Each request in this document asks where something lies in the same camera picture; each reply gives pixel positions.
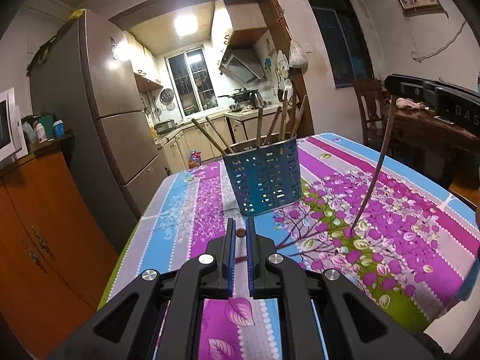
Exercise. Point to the wooden dining chair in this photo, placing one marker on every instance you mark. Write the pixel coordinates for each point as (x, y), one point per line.
(372, 104)

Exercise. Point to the grey refrigerator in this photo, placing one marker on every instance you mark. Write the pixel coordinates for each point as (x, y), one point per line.
(82, 75)

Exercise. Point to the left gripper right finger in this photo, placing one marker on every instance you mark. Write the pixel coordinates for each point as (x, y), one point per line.
(323, 315)

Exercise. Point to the kitchen counter cabinets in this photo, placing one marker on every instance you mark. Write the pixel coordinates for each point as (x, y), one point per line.
(175, 147)

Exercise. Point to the orange wooden cabinet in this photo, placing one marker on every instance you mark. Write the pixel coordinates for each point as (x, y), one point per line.
(55, 260)

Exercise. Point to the steel range hood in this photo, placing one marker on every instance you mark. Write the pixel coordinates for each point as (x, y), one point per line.
(243, 66)

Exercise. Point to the dark window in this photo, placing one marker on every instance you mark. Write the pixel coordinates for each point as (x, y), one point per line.
(344, 41)

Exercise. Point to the black wok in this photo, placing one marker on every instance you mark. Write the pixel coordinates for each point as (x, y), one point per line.
(242, 95)

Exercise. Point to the white plastic bag hanging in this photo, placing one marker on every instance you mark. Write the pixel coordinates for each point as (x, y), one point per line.
(297, 57)

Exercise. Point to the floral striped tablecloth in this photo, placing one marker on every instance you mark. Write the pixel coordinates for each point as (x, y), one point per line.
(403, 240)

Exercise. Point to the blue perforated utensil holder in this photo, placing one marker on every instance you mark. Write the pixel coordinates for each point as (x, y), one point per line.
(264, 178)

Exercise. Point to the wooden chopstick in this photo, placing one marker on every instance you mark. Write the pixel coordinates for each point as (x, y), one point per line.
(272, 126)
(259, 127)
(389, 126)
(299, 118)
(208, 136)
(220, 135)
(292, 112)
(281, 136)

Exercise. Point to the pink cloth on table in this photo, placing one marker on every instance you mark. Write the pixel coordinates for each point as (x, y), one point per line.
(408, 104)

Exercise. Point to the dark wooden dining table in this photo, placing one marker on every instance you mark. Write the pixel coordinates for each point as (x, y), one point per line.
(445, 153)

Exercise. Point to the kitchen window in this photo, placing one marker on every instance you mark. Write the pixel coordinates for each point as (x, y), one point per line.
(192, 82)

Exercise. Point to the white microwave oven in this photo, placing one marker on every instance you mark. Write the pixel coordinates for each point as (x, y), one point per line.
(12, 141)

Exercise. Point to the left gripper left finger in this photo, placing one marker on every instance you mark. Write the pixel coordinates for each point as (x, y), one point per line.
(157, 316)

